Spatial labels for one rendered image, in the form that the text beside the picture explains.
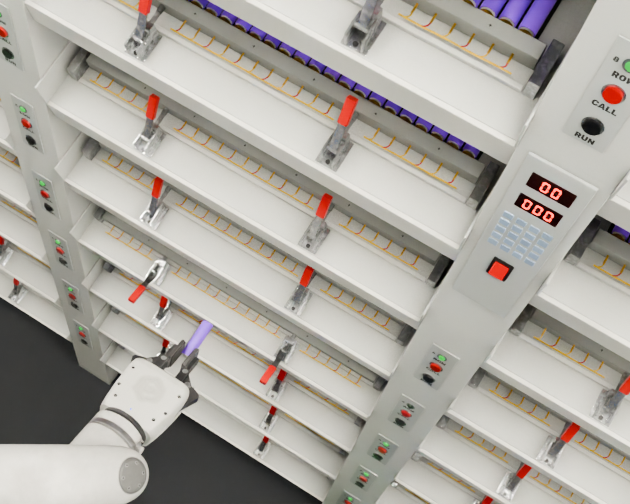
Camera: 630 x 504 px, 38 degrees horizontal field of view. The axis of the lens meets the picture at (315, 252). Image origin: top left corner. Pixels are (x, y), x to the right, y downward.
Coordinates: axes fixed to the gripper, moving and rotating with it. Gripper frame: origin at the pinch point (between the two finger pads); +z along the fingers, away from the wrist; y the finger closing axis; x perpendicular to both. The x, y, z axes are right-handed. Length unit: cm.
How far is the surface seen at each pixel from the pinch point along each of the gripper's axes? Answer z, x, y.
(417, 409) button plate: 10.7, -6.0, -35.1
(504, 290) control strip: 0, -47, -36
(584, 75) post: -8, -80, -31
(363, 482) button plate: 22, 39, -34
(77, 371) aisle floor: 32, 82, 40
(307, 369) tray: 16.3, 7.9, -16.1
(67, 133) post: 10.0, -20.3, 31.3
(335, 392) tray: 15.6, 8.3, -22.2
